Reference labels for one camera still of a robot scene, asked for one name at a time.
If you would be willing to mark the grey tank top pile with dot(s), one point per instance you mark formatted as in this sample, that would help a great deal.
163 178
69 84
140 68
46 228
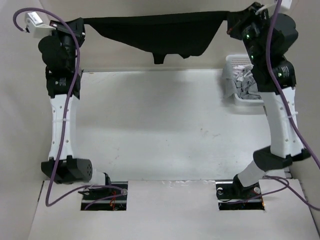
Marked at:
239 80

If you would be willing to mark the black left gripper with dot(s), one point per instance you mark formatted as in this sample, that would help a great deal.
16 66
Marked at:
78 27

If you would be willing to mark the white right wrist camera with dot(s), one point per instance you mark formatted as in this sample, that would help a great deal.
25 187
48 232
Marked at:
285 5

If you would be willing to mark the black tank top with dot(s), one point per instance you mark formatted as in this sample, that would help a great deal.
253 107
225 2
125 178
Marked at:
183 34

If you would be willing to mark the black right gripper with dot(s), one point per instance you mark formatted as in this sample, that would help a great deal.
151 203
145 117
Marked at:
237 19

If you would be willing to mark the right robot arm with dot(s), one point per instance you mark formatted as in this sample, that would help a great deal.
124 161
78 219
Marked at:
267 37

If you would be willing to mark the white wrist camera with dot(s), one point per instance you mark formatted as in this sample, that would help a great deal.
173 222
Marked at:
36 27
285 5

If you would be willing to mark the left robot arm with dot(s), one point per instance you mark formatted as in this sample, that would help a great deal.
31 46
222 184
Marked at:
63 84

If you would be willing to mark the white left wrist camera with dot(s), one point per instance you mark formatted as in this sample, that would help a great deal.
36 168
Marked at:
36 27

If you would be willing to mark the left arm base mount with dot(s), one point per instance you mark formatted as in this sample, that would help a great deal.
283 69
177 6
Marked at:
104 199

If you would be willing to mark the white plastic laundry basket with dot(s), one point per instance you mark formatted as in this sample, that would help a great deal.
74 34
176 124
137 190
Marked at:
242 59

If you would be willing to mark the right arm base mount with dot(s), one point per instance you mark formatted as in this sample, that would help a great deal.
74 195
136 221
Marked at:
229 200

